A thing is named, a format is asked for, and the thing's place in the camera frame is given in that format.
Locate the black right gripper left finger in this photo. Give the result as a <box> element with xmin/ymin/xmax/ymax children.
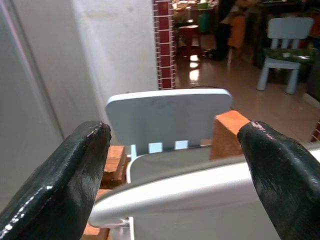
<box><xmin>0</xmin><ymin>120</ymin><xmax>112</xmax><ymax>240</ymax></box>

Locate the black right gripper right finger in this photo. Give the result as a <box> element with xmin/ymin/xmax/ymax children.
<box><xmin>236</xmin><ymin>121</ymin><xmax>320</xmax><ymax>240</ymax></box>

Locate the red brick stack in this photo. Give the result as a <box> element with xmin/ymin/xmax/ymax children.
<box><xmin>209</xmin><ymin>109</ymin><xmax>251</xmax><ymax>161</ymax></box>
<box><xmin>101</xmin><ymin>144</ymin><xmax>126</xmax><ymax>189</ymax></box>

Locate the green cushion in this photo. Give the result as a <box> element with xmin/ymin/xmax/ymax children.
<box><xmin>263</xmin><ymin>46</ymin><xmax>316</xmax><ymax>64</ymax></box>

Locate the light blue child chair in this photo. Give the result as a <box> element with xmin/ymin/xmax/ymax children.
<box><xmin>255</xmin><ymin>16</ymin><xmax>315</xmax><ymax>95</ymax></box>
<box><xmin>104</xmin><ymin>88</ymin><xmax>234</xmax><ymax>161</ymax></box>

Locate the orange box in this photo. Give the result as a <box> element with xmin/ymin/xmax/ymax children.
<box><xmin>228</xmin><ymin>14</ymin><xmax>247</xmax><ymax>49</ymax></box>

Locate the person in black clothes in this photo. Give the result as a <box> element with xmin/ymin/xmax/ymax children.
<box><xmin>205</xmin><ymin>0</ymin><xmax>235</xmax><ymax>61</ymax></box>

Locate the red round stool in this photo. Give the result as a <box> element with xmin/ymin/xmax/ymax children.
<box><xmin>177</xmin><ymin>24</ymin><xmax>201</xmax><ymax>58</ymax></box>

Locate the red tiled pillar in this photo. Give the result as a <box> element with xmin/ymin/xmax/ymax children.
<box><xmin>151</xmin><ymin>0</ymin><xmax>177</xmax><ymax>91</ymax></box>

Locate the green plastic container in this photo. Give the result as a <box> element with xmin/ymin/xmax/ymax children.
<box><xmin>198</xmin><ymin>10</ymin><xmax>211</xmax><ymax>34</ymax></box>

